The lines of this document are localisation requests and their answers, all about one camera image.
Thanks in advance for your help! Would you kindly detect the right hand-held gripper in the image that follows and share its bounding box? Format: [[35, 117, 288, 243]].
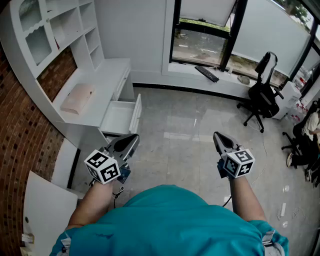
[[213, 131, 256, 179]]

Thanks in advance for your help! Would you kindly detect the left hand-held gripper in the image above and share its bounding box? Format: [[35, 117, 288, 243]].
[[84, 133, 140, 185]]

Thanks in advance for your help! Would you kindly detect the person's right forearm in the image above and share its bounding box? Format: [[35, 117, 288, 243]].
[[228, 174, 267, 222]]

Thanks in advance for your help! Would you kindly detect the person's left forearm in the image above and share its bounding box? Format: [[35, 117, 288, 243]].
[[66, 177, 119, 229]]

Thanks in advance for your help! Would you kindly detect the black white office chair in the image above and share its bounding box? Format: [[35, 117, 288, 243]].
[[236, 51, 285, 134]]

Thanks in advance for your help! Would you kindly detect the pink flat box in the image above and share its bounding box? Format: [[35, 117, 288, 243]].
[[59, 83, 96, 116]]

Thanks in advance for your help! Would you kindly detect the black keyboard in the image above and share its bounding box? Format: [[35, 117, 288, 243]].
[[194, 65, 220, 83]]

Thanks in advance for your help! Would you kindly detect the white floor appliance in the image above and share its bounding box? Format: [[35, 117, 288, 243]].
[[272, 81, 303, 120]]

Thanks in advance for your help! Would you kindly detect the person's teal shirt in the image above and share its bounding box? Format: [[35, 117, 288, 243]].
[[49, 184, 290, 256]]

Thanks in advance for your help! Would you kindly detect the white board cabinet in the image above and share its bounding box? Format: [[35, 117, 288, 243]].
[[22, 170, 79, 256]]

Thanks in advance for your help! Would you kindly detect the black framed window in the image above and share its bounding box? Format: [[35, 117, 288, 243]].
[[169, 0, 320, 101]]

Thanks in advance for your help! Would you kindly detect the white shelf cabinet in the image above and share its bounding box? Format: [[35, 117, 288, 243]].
[[0, 0, 105, 80]]

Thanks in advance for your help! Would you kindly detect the white floor cable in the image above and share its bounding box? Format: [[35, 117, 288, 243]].
[[237, 107, 269, 187]]

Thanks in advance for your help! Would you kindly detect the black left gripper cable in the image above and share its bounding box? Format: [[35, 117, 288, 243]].
[[111, 185, 125, 209]]

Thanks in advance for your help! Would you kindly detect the grey right harness strap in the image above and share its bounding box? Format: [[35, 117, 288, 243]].
[[261, 230, 285, 256]]

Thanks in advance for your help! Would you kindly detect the grey harness strap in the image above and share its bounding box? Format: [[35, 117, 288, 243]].
[[60, 236, 73, 254], [261, 230, 285, 256]]

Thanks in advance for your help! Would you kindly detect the grey left harness strap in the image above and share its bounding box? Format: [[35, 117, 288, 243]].
[[60, 236, 73, 254]]

